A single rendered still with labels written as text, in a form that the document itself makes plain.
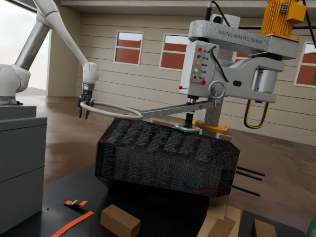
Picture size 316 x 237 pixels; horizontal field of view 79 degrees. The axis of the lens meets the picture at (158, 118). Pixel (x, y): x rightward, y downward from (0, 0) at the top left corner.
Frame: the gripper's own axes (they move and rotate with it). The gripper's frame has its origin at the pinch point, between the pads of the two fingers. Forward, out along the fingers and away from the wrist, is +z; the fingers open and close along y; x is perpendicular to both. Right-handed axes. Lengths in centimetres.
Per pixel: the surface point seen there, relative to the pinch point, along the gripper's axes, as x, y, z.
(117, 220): -22, 46, 68
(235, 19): 81, 119, -127
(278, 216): 41, 206, 70
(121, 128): 22.6, 27.4, 9.6
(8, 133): -36.0, -30.8, 14.6
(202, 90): 6, 89, -39
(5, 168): -37, -30, 38
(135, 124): 23.2, 39.9, 3.2
